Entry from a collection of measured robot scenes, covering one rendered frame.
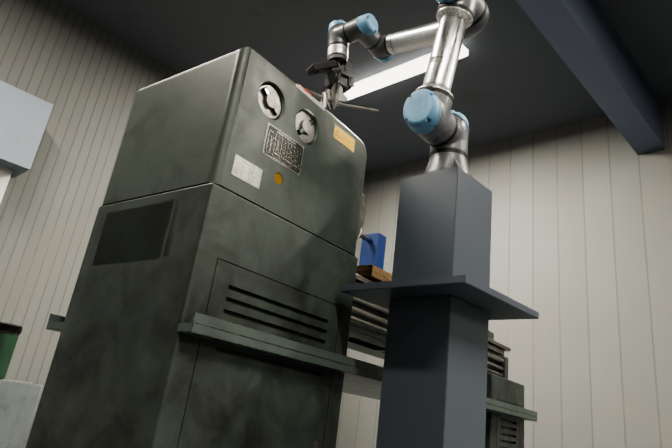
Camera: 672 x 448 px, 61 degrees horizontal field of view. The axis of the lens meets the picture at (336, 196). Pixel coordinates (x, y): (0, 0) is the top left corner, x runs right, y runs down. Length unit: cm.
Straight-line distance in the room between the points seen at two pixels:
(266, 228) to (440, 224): 48
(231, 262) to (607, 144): 432
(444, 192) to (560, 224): 358
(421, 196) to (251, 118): 55
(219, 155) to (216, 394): 54
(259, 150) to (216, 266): 33
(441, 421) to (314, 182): 70
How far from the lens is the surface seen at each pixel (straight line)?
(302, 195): 156
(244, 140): 143
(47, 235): 457
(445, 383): 148
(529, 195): 538
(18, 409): 346
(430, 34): 206
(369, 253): 225
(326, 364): 155
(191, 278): 127
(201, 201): 134
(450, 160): 173
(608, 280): 489
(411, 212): 166
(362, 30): 209
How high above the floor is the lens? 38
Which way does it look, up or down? 22 degrees up
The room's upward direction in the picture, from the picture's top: 8 degrees clockwise
